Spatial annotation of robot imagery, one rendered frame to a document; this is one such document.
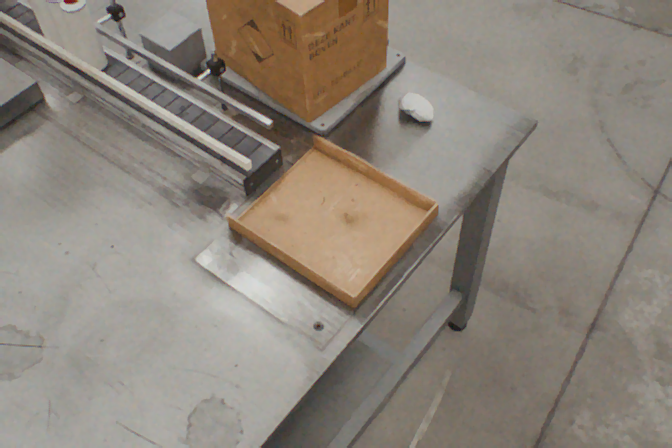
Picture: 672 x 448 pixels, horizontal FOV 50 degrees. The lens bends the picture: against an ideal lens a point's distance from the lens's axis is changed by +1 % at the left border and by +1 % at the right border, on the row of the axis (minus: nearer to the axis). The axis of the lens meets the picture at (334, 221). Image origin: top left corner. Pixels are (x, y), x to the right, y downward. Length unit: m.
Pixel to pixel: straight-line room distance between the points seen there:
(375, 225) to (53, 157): 0.68
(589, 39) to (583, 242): 1.04
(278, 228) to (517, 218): 1.26
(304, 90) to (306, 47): 0.11
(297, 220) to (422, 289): 0.96
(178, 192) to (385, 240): 0.42
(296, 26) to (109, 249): 0.54
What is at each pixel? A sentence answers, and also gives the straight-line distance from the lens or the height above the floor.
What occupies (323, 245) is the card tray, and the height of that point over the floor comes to 0.83.
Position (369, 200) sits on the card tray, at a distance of 1.40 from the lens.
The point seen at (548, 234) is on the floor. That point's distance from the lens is 2.46.
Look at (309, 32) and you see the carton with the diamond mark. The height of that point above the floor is 1.07.
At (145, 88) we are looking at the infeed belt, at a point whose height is 0.88.
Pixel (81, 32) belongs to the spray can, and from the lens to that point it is 1.62.
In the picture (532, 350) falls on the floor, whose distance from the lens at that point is 2.22.
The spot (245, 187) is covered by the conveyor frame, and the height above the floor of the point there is 0.86.
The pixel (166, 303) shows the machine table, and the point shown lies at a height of 0.83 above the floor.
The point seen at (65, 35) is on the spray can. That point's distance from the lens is 1.68.
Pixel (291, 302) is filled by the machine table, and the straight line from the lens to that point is 1.27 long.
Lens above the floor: 1.92
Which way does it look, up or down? 52 degrees down
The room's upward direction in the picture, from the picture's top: 3 degrees counter-clockwise
